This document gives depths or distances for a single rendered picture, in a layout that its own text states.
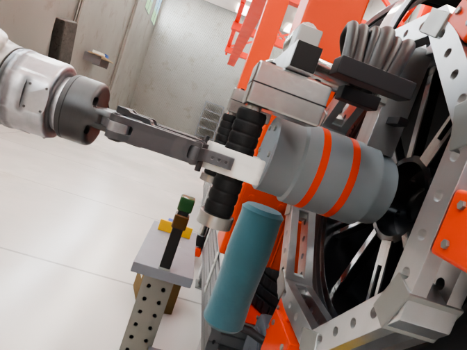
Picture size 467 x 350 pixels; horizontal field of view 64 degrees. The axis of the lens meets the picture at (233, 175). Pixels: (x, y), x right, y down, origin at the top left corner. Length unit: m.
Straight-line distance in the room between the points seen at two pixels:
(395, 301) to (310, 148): 0.25
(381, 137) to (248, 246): 0.31
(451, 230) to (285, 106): 0.21
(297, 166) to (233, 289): 0.31
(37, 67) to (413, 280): 0.45
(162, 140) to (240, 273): 0.42
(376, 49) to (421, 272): 0.25
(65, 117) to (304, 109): 0.26
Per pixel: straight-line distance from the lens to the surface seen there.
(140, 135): 0.40
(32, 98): 0.45
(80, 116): 0.43
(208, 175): 0.78
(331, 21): 1.14
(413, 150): 0.73
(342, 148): 0.61
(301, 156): 0.58
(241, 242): 0.75
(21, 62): 0.46
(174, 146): 0.40
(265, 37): 3.08
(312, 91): 0.44
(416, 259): 0.45
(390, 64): 0.47
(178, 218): 1.02
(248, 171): 0.43
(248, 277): 0.76
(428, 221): 0.45
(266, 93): 0.43
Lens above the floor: 0.86
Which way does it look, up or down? 6 degrees down
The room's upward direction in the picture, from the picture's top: 19 degrees clockwise
